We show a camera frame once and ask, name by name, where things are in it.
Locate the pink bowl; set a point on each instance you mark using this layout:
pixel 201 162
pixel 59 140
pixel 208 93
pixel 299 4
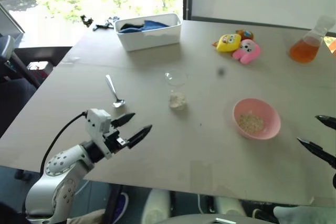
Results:
pixel 270 129

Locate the orange object at edge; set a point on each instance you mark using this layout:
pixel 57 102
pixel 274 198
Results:
pixel 333 47

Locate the blue shoe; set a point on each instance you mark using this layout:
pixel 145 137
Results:
pixel 121 204

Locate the dark side desk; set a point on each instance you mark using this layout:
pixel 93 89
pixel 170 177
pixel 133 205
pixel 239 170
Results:
pixel 42 53

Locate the black clip object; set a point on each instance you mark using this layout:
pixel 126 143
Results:
pixel 86 20

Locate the grey chair back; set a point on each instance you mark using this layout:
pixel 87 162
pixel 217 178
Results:
pixel 5 45

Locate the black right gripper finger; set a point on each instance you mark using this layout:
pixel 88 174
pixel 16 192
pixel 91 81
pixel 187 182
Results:
pixel 319 151
pixel 327 121

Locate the yellow sponge character toy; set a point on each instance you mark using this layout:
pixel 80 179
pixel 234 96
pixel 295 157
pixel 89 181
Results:
pixel 229 43

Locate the black chair caster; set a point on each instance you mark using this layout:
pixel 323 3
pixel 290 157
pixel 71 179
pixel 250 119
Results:
pixel 22 174

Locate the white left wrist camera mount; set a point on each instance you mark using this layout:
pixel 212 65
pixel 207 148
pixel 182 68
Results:
pixel 96 121

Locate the white plastic bin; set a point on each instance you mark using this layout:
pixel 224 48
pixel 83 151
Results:
pixel 149 39

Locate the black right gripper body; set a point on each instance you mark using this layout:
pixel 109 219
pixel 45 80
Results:
pixel 334 180

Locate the pink plush character toy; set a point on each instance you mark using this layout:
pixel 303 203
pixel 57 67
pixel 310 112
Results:
pixel 246 52

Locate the beige grains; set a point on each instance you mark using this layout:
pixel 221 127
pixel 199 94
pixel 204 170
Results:
pixel 250 123

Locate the glass flask with orange liquid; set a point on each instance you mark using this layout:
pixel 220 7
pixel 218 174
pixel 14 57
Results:
pixel 305 48

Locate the orange brown round toy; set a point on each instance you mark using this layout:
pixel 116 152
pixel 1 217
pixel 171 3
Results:
pixel 246 34

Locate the clear plastic cup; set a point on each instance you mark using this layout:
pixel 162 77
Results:
pixel 177 93

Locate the blue cloth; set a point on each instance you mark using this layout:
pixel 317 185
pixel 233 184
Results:
pixel 153 26

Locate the silver metal spoon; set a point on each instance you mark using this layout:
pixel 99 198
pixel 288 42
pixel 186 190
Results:
pixel 115 95

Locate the pale grey rounded shape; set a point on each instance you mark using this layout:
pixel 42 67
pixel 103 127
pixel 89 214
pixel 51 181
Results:
pixel 304 214

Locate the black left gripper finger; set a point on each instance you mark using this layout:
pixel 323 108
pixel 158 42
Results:
pixel 123 119
pixel 139 136

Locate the black tangled gadget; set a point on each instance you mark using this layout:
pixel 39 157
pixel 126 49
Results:
pixel 106 24

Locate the dark blue seat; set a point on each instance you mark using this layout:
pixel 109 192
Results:
pixel 14 103

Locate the white rounded robot leg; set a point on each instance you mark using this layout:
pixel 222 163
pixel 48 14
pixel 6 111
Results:
pixel 156 205
pixel 228 207

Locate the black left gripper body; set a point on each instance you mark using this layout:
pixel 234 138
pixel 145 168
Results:
pixel 113 141

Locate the black table leg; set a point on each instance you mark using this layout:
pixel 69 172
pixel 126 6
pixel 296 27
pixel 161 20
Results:
pixel 113 197

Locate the black cloth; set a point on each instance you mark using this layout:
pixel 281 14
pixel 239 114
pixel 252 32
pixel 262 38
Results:
pixel 130 26

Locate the small white box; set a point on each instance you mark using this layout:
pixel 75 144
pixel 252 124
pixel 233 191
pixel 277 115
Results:
pixel 38 65

